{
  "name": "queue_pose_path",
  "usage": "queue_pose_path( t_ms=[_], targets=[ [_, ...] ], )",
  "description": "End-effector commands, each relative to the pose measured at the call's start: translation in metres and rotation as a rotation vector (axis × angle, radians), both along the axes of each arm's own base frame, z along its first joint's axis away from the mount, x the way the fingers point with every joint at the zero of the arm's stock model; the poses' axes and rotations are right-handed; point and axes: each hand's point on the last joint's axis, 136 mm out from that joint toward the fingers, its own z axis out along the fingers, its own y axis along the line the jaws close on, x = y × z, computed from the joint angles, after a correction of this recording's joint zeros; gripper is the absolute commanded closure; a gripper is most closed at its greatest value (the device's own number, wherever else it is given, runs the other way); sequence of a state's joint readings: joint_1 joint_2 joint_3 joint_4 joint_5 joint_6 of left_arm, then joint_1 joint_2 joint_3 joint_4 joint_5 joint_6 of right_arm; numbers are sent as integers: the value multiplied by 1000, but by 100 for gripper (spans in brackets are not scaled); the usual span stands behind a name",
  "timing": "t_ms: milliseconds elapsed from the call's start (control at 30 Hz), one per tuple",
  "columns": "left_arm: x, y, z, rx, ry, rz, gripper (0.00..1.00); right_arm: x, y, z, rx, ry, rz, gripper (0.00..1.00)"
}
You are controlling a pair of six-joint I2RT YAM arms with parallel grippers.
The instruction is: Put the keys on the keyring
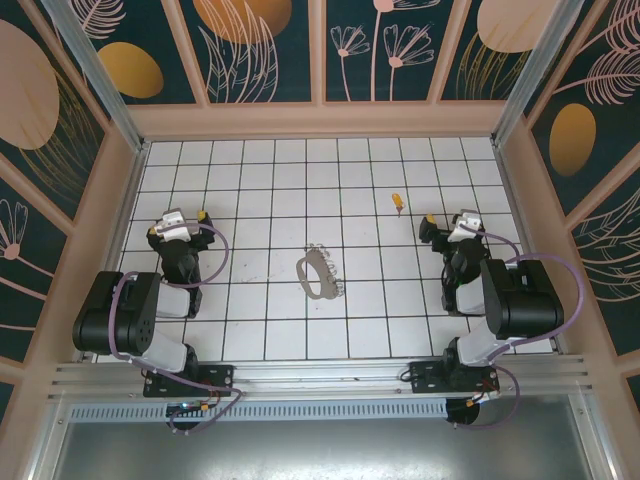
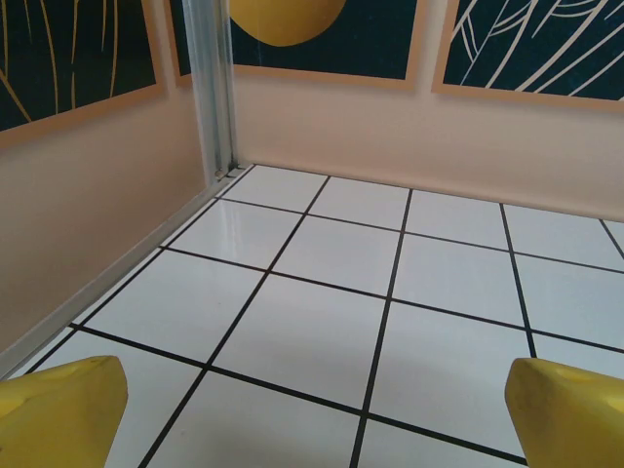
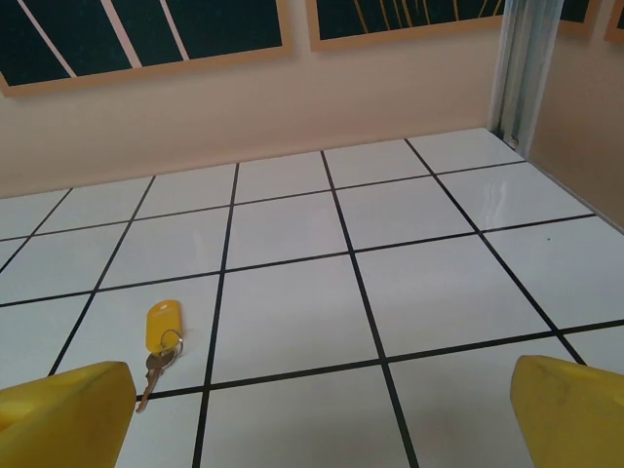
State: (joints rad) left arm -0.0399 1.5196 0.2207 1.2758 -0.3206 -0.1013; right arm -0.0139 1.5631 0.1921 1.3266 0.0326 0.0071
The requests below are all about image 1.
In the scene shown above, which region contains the small controller board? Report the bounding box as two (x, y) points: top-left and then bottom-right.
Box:
(166, 400), (214, 418)

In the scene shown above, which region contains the grey metal sheet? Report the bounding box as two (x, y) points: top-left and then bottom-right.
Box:
(49, 394), (604, 480)

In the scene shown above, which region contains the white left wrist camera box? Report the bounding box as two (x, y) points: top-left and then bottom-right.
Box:
(151, 209), (195, 239)

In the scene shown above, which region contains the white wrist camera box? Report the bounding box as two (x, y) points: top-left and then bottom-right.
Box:
(151, 209), (195, 239)
(447, 209), (485, 244)

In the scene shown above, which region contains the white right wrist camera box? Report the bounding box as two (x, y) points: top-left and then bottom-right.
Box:
(447, 209), (485, 244)

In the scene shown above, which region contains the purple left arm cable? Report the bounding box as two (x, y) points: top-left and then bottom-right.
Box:
(110, 223), (245, 435)

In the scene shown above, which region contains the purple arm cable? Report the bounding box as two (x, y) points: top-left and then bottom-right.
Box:
(462, 223), (586, 431)
(110, 223), (245, 435)

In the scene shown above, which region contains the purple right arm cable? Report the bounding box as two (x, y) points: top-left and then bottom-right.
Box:
(462, 223), (586, 431)

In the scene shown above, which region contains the aluminium corner post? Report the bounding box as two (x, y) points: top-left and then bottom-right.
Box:
(39, 0), (151, 154)
(492, 0), (571, 146)

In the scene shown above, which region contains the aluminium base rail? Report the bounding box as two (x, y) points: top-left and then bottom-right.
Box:
(49, 352), (594, 401)

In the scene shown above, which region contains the grey slotted cable duct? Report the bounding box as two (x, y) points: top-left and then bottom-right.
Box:
(67, 402), (449, 424)

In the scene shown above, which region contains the aluminium frame bar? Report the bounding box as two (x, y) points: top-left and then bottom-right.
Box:
(569, 387), (616, 480)
(27, 399), (74, 480)

